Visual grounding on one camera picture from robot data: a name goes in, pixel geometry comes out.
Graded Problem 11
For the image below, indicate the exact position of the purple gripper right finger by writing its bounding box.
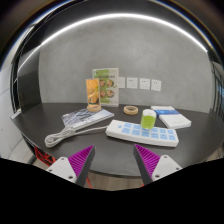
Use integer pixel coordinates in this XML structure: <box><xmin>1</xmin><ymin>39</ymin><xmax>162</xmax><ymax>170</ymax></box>
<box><xmin>133</xmin><ymin>144</ymin><xmax>181</xmax><ymax>185</ymax></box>

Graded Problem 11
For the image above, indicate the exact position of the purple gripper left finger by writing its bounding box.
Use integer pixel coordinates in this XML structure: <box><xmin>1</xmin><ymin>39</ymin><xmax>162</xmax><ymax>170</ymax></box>
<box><xmin>47</xmin><ymin>145</ymin><xmax>95</xmax><ymax>187</ymax></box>

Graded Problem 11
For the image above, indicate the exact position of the green white charger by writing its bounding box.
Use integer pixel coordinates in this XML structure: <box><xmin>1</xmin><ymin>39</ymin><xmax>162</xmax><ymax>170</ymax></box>
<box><xmin>141</xmin><ymin>109</ymin><xmax>156</xmax><ymax>129</ymax></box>

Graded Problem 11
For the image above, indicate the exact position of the white blue power strip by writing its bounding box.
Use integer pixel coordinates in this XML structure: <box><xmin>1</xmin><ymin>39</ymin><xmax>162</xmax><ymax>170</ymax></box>
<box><xmin>106</xmin><ymin>120</ymin><xmax>179</xmax><ymax>147</ymax></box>

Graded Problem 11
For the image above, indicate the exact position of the red black object under table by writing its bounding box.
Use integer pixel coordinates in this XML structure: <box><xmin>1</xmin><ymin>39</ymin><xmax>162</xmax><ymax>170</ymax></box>
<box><xmin>34</xmin><ymin>147</ymin><xmax>56</xmax><ymax>166</ymax></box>

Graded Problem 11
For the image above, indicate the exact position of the blue grey magazine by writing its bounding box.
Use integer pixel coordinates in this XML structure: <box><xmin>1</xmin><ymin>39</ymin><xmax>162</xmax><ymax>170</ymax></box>
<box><xmin>62</xmin><ymin>109</ymin><xmax>114</xmax><ymax>130</ymax></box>

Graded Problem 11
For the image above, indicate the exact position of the white blue booklet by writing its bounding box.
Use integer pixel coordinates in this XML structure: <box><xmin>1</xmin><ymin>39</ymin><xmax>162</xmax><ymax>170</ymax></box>
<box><xmin>151</xmin><ymin>106</ymin><xmax>191</xmax><ymax>129</ymax></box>

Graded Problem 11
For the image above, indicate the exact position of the tape roll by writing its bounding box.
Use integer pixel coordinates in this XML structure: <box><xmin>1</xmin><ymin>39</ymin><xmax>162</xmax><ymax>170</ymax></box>
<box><xmin>123</xmin><ymin>106</ymin><xmax>138</xmax><ymax>115</ymax></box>

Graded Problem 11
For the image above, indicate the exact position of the orange card wooden stand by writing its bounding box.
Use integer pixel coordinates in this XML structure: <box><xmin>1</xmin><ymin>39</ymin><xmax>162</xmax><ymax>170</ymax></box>
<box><xmin>86</xmin><ymin>79</ymin><xmax>101</xmax><ymax>112</ymax></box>

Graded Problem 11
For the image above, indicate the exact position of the green menu display stand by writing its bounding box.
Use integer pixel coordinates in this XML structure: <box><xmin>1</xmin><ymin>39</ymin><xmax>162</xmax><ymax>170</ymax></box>
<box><xmin>92</xmin><ymin>68</ymin><xmax>119</xmax><ymax>106</ymax></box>

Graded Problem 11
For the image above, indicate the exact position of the ceiling light strip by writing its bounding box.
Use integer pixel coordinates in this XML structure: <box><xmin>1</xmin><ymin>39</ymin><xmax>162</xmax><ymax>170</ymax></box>
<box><xmin>39</xmin><ymin>12</ymin><xmax>208</xmax><ymax>54</ymax></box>

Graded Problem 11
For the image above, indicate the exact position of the white coiled power cable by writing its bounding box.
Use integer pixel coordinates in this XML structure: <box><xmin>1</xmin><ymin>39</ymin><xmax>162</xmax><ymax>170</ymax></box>
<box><xmin>44</xmin><ymin>124</ymin><xmax>109</xmax><ymax>149</ymax></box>

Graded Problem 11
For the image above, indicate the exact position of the white wall socket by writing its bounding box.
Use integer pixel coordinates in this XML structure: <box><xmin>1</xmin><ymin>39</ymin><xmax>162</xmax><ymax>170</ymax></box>
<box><xmin>118</xmin><ymin>77</ymin><xmax>126</xmax><ymax>88</ymax></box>
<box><xmin>151</xmin><ymin>79</ymin><xmax>161</xmax><ymax>91</ymax></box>
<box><xmin>139</xmin><ymin>78</ymin><xmax>150</xmax><ymax>90</ymax></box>
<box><xmin>127</xmin><ymin>77</ymin><xmax>138</xmax><ymax>89</ymax></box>

